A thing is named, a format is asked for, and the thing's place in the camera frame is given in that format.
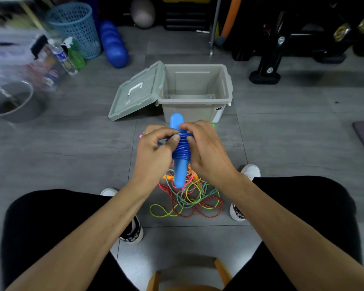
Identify person's right hand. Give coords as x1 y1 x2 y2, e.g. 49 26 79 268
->
179 120 240 191

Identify person's left hand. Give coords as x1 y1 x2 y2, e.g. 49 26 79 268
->
130 124 181 191

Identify blue-handled jump rope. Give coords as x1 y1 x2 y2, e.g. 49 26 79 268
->
169 113 195 189

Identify grey plastic storage box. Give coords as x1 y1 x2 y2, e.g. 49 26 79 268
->
157 64 233 123

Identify pile of colourful jump ropes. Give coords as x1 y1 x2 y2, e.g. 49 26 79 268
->
139 124 224 219

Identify person's right forearm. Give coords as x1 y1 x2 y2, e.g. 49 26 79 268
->
227 172 364 291

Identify person's left forearm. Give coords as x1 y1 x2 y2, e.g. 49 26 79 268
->
6 178 152 291

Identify grey-green box lid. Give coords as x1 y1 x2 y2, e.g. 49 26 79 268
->
108 60 166 122

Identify person's right leg black trousers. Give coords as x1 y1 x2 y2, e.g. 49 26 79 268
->
224 175 363 291

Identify person's leg black trousers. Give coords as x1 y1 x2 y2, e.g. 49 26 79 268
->
224 175 363 291
1 189 140 291

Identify person's left leg black trousers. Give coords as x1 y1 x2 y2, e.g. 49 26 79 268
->
1 189 140 291

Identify white right shoe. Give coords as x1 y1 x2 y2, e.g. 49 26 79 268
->
229 164 261 222

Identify white shoe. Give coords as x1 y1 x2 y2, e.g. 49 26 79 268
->
100 188 144 245
229 164 261 222

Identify white left shoe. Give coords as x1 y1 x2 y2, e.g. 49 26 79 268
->
100 188 144 245

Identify black dumbbell rack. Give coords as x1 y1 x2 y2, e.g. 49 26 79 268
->
224 0 364 85

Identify wooden stool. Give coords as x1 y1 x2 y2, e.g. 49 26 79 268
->
146 257 233 291

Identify green spray bottle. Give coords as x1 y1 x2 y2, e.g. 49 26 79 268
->
62 37 85 70

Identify clear water bottle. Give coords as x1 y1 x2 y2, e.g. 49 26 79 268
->
47 39 78 76

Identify grey metal bowl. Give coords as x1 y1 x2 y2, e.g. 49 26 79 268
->
0 80 46 124

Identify orange and green foam stick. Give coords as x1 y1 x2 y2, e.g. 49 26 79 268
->
215 0 243 46

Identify beige exercise ball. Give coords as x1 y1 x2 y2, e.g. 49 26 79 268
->
130 0 156 29

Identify light blue mesh basket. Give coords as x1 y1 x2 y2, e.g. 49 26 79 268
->
45 2 102 60

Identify clear plastic lidded bin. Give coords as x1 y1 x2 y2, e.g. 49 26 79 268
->
0 28 64 93

